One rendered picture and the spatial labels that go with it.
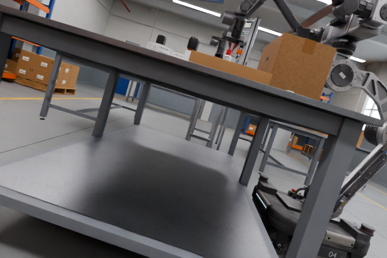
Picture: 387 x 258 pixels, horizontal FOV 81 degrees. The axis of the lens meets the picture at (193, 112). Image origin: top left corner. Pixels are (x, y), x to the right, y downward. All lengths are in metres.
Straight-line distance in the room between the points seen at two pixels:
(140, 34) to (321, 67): 9.13
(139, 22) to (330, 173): 9.64
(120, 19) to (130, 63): 9.55
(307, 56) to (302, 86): 0.13
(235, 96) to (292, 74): 0.43
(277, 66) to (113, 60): 0.68
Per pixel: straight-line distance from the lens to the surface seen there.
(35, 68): 5.32
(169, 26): 9.86
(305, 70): 1.12
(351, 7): 1.52
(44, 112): 3.02
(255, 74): 0.73
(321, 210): 0.86
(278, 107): 0.75
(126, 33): 10.10
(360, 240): 1.75
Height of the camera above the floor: 0.73
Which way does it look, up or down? 3 degrees down
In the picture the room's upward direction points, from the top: 17 degrees clockwise
